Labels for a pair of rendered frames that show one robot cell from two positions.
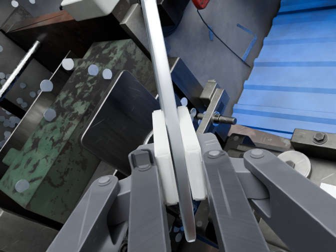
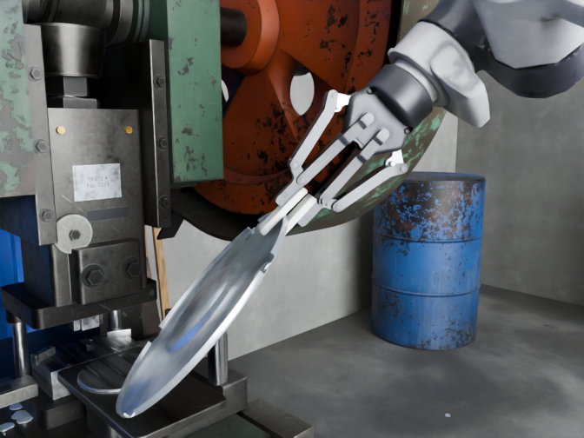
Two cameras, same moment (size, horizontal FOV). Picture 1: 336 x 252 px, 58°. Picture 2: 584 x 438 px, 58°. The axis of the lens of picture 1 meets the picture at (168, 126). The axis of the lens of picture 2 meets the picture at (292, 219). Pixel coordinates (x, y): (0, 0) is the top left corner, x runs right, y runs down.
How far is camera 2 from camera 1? 55 cm
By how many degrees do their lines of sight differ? 68
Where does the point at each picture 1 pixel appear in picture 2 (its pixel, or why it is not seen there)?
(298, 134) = (46, 238)
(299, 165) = (69, 226)
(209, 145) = (288, 193)
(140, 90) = (124, 421)
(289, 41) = not seen: outside the picture
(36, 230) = (263, 419)
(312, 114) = not seen: outside the picture
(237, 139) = (46, 315)
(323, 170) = (61, 204)
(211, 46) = not seen: outside the picture
